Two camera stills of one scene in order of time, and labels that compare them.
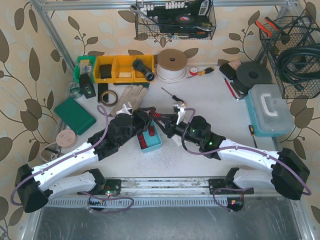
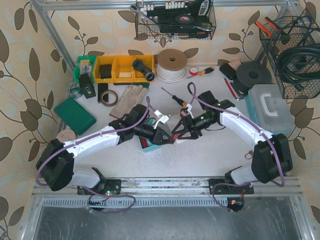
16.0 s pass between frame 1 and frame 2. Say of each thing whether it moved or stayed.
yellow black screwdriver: stayed
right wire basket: stayed
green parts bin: stayed
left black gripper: moved
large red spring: moved
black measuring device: stayed
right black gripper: moved
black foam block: stayed
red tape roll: stayed
